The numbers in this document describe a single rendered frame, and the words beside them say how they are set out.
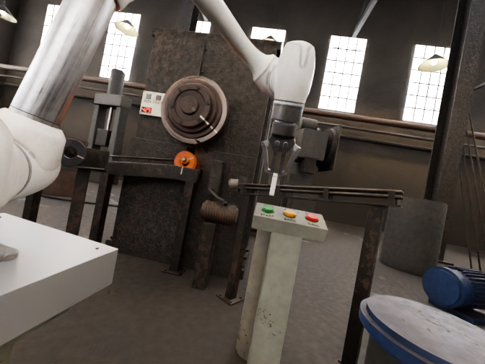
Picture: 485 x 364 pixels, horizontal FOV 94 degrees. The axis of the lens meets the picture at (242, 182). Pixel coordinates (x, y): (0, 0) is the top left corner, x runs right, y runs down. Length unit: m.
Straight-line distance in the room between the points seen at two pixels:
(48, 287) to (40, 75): 0.48
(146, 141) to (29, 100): 1.17
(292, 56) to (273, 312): 0.77
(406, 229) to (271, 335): 2.68
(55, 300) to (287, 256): 0.59
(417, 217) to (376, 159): 5.23
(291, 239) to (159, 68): 1.67
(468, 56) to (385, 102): 3.64
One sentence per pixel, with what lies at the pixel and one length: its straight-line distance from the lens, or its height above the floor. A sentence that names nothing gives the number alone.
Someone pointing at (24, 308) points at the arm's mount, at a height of 0.40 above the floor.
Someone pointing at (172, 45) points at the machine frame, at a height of 1.62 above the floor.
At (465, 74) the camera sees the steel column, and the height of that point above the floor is 3.11.
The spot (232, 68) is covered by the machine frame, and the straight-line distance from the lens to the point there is 1.88.
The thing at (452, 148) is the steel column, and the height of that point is 1.87.
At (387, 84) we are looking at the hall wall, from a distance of 9.16.
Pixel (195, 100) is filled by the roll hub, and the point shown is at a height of 1.15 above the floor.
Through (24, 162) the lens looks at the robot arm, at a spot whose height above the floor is 0.63.
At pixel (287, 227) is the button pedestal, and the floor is 0.56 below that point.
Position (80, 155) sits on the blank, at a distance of 1.60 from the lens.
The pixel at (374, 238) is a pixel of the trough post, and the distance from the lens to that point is 1.03.
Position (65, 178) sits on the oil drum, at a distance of 4.25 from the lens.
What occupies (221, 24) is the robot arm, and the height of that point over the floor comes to 1.08.
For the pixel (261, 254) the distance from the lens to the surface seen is 0.93.
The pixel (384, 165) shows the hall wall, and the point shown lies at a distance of 8.50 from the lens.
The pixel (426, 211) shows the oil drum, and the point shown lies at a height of 0.74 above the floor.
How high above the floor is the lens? 0.68
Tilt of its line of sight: level
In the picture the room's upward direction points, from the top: 10 degrees clockwise
